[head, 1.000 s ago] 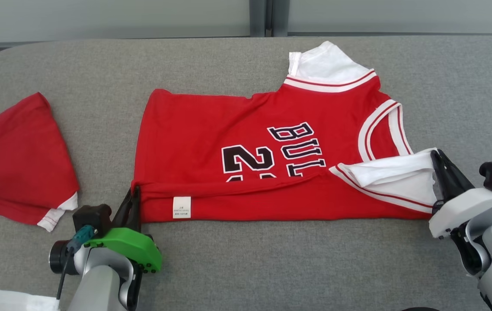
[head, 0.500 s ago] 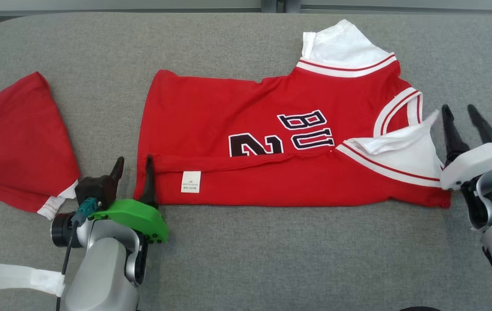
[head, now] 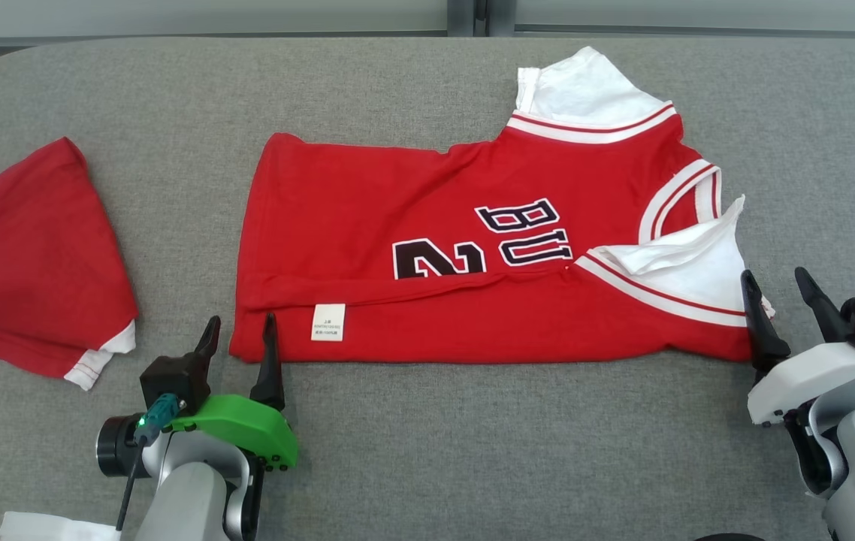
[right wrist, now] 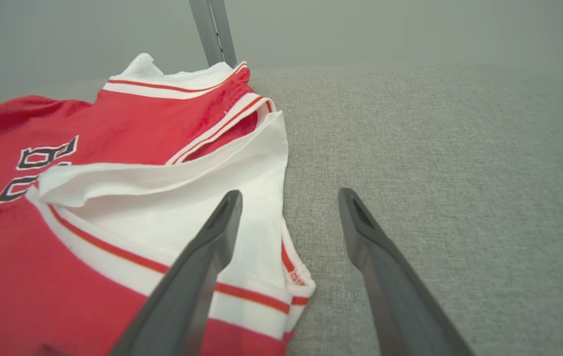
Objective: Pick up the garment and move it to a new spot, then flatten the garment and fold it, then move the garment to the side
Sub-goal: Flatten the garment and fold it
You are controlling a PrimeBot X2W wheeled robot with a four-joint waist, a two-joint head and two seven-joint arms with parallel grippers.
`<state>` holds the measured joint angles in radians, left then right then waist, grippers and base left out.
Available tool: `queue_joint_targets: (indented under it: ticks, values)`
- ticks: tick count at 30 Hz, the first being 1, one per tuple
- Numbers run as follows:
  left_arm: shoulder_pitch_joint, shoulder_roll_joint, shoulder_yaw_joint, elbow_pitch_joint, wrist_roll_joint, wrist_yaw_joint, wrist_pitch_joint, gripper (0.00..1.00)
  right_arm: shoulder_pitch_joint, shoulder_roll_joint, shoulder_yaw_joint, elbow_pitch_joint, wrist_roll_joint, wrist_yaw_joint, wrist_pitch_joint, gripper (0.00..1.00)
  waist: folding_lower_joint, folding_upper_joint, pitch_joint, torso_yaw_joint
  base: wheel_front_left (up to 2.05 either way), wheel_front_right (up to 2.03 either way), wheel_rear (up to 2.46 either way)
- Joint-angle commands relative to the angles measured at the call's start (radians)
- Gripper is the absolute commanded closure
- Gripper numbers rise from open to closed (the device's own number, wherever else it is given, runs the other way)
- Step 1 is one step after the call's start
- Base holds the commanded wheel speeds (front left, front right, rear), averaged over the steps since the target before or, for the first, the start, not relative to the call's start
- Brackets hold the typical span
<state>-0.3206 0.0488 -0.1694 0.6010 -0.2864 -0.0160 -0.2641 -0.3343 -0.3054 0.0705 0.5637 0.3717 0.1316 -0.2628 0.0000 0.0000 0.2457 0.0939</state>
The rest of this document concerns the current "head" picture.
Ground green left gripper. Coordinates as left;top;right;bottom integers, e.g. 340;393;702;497
172;313;299;470

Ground red jersey with white sleeves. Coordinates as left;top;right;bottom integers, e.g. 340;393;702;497
229;47;775;365

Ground grey fabric sofa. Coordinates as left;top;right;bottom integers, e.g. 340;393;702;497
0;36;855;541

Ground left cable with teal connector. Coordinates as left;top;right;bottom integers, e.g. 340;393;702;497
115;392;182;532

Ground white paper sheet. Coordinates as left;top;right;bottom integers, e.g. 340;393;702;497
0;512;122;541

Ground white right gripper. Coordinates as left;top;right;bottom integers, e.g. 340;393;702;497
741;267;855;428

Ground red shorts with white trim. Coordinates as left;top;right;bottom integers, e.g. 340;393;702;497
0;137;140;391

